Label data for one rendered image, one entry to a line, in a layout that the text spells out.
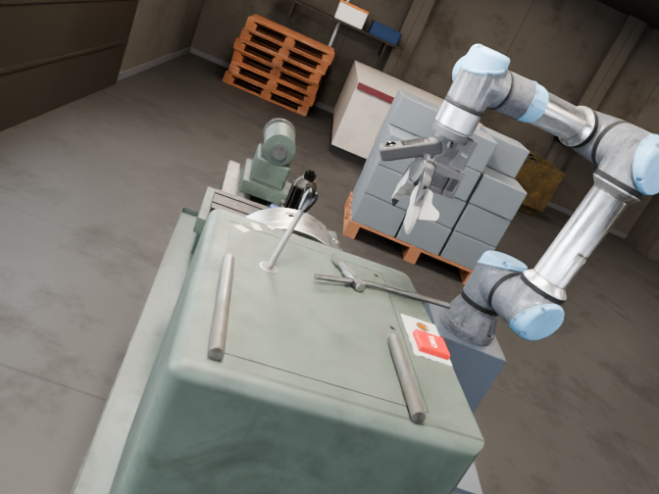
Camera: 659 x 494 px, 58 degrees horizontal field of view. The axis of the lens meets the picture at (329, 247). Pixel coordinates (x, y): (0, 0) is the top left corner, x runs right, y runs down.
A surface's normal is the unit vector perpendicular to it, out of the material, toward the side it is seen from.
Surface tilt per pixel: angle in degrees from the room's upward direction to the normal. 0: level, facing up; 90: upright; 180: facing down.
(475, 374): 90
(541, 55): 90
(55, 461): 0
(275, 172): 90
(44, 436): 0
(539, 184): 90
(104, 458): 0
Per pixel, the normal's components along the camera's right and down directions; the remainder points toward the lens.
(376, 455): 0.07, 0.43
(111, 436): 0.39, -0.84
